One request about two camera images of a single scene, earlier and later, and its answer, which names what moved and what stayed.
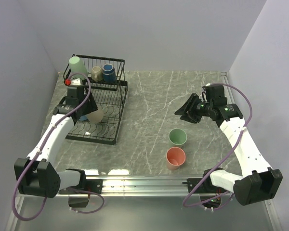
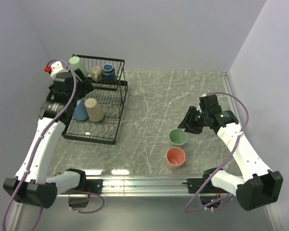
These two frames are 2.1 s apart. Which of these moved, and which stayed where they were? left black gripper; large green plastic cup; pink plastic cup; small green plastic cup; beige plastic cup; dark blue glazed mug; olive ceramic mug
Moved: left black gripper
Stayed: olive ceramic mug; dark blue glazed mug; small green plastic cup; pink plastic cup; beige plastic cup; large green plastic cup
